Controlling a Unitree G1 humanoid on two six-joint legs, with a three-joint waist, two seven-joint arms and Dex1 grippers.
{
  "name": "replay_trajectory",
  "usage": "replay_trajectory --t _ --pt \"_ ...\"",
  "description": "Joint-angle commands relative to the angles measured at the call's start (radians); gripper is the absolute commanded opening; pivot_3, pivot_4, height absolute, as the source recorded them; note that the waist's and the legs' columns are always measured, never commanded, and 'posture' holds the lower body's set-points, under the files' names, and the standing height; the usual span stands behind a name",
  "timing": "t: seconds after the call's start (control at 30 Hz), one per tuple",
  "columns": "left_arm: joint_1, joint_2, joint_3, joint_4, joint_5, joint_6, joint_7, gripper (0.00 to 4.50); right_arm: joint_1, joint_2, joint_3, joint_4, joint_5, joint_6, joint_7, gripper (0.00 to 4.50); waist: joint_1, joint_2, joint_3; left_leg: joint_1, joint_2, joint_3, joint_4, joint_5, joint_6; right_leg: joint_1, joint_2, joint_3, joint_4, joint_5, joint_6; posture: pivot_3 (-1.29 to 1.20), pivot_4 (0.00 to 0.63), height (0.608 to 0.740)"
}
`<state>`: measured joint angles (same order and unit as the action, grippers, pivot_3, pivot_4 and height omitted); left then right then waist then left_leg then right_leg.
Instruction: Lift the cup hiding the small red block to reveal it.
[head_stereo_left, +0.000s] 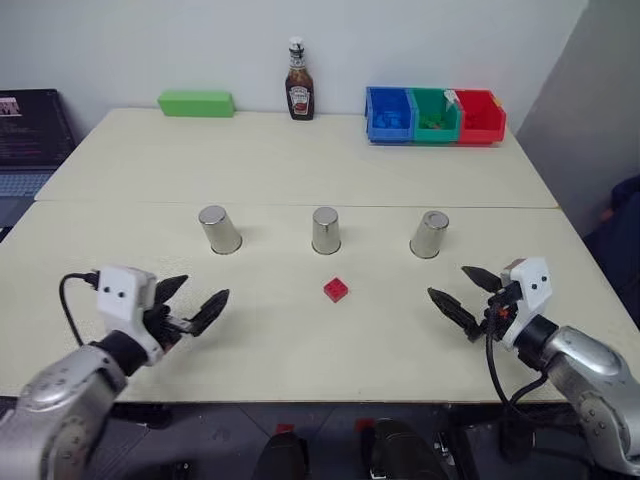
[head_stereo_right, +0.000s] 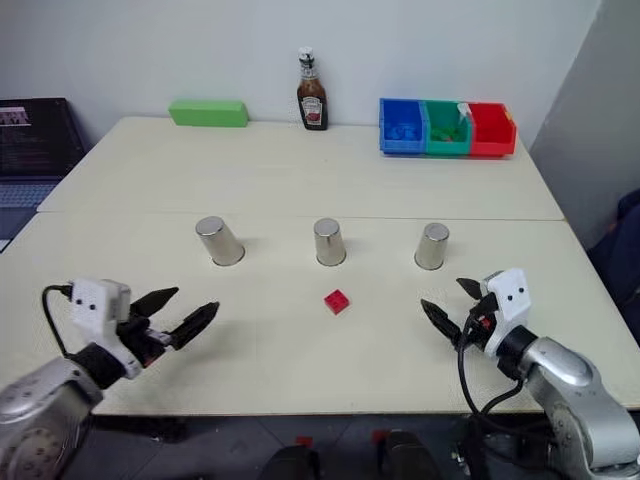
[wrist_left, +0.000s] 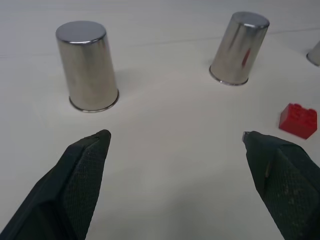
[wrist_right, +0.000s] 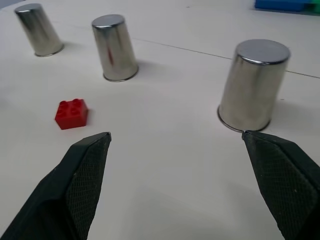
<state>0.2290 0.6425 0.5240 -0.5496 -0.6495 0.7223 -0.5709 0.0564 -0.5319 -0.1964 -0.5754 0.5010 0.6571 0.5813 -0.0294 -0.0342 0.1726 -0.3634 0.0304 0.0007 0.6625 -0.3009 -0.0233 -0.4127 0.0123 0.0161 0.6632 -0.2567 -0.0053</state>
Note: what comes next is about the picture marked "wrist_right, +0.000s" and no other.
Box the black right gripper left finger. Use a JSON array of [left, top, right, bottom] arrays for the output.
[[0, 131, 112, 240]]

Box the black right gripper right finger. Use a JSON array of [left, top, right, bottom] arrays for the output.
[[241, 129, 320, 240]]

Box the red toy building brick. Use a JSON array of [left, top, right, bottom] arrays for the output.
[[54, 98, 91, 131]]

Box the stainless steel cup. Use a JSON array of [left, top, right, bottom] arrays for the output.
[[91, 14, 140, 82], [14, 3, 65, 57], [216, 39, 292, 133]]

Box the green plastic block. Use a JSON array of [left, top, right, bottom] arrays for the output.
[[305, 3, 320, 15]]

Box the blue plastic block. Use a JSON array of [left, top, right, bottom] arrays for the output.
[[254, 0, 320, 13]]

